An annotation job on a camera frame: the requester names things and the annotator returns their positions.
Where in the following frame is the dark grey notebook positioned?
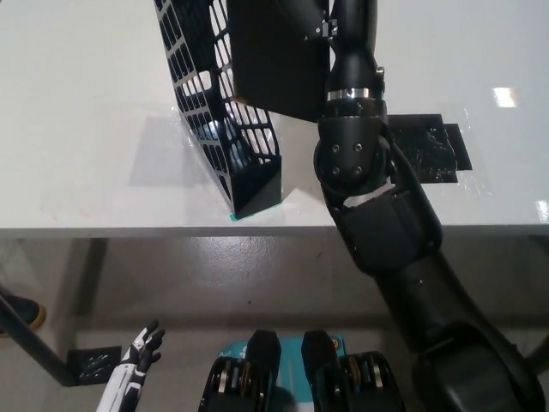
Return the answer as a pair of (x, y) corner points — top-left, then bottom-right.
(226, 0), (332, 124)

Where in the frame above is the black shoe with tan sole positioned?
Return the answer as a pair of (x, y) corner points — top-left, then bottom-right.
(0, 291), (47, 335)

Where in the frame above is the teal tape strip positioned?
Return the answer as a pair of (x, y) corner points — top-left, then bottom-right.
(226, 204), (278, 222)

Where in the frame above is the black teal robot body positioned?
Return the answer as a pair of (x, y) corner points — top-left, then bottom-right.
(196, 329), (407, 412)

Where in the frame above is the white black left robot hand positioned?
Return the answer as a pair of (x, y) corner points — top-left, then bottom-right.
(96, 318), (166, 412)

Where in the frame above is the black tape patch on table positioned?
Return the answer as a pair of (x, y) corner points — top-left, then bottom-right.
(384, 112), (474, 185)

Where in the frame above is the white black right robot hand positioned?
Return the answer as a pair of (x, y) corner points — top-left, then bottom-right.
(295, 0), (344, 45)

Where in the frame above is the black metal table leg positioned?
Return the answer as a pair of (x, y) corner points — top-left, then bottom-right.
(0, 285), (82, 387)

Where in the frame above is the black mesh file shelf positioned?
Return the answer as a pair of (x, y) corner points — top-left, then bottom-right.
(153, 0), (283, 218)

